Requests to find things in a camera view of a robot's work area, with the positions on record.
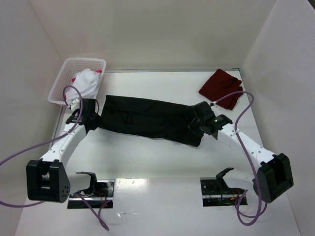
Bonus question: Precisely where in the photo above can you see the black t shirt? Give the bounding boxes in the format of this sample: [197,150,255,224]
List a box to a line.
[99,95,201,147]

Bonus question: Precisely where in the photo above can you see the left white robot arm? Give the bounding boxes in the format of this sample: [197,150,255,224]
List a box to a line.
[26,98,102,203]

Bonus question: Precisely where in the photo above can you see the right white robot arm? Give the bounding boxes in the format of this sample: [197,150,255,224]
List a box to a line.
[189,102,294,204]

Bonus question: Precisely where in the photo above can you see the white t shirt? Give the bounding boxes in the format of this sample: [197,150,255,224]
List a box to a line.
[64,69,102,105]

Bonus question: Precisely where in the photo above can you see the folded dark red t shirt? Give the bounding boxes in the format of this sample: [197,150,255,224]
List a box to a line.
[199,69,243,110]

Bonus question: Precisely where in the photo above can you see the white plastic basket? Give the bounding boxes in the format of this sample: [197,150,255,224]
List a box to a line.
[48,57,107,105]

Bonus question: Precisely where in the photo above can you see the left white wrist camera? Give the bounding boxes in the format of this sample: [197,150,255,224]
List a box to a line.
[70,98,80,112]

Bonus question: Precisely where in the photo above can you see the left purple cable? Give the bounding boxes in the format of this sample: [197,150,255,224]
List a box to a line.
[0,85,109,231]

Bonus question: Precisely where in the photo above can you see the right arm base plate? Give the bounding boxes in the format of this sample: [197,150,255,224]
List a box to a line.
[200,178,244,207]

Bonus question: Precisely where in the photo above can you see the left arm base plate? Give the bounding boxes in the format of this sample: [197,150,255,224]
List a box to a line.
[67,180,115,209]

